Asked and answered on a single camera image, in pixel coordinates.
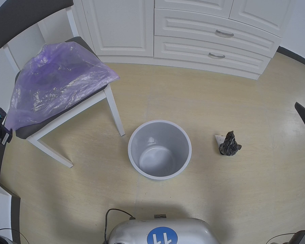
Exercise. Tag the purple plastic bag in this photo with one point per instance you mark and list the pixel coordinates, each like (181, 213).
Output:
(61, 80)

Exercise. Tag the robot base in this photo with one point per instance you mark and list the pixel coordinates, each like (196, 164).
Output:
(167, 230)

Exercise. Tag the white chair grey seat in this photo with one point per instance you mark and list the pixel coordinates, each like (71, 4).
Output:
(28, 4)

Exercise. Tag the black plastic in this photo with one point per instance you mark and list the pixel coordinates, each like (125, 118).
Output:
(228, 146)

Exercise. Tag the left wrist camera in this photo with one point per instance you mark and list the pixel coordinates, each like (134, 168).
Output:
(0, 117)

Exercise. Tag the white trash bin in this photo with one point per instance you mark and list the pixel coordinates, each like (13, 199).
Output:
(160, 146)

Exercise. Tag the white paper scrap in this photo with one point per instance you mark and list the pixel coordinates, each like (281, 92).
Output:
(218, 138)

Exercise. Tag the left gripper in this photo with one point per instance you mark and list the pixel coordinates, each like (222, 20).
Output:
(6, 136)

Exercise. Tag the white wardrobe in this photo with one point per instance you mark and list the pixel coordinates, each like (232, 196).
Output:
(193, 21)

